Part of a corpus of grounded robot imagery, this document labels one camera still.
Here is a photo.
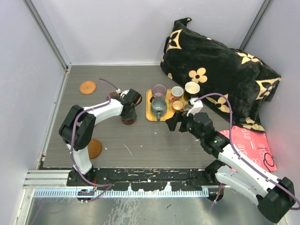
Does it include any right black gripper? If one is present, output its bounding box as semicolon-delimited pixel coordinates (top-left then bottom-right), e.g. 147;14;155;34
165;108;204;142

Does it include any light woven coaster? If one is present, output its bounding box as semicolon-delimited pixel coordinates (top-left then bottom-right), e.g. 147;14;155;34
135;97;142;106

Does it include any dark brown wooden coaster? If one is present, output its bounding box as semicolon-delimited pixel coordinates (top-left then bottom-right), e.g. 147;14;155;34
107;92;120;101

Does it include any orange cork coaster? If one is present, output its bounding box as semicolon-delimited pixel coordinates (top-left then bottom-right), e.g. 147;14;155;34
79;81;97;95

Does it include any grooved wooden coaster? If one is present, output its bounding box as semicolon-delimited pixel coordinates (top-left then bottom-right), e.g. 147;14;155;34
88;139;102;159

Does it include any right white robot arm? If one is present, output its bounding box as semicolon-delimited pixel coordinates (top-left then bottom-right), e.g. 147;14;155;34
165;102;296;223

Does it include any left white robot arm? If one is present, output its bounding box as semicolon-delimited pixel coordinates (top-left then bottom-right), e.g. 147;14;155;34
59;89;142;186

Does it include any small orange cup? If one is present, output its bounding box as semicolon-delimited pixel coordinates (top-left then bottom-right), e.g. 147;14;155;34
172;100;184;111

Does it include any purple transparent cup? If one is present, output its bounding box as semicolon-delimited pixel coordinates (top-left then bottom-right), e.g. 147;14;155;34
151;84;167;99

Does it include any black cup cream inside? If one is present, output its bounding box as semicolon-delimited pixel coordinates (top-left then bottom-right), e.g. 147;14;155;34
183;82;200;101

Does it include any yellow tray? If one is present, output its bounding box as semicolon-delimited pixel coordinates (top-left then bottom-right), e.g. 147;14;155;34
145;89;200;122

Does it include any grey mug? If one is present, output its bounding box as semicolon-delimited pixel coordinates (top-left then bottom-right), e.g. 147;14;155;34
150;98;167;121

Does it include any pink mug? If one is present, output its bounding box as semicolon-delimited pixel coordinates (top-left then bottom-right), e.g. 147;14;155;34
168;86;184;102

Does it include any black floral pillow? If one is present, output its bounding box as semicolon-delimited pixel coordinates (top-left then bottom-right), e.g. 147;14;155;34
160;17;281;133

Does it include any red patterned bag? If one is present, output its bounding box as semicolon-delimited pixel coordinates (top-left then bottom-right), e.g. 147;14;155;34
232;126;277;172

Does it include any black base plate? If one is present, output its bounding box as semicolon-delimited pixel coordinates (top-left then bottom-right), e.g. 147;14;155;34
66;167;225;192

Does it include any white cable duct rail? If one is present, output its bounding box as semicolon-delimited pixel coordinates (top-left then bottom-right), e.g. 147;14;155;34
33;188;209;198

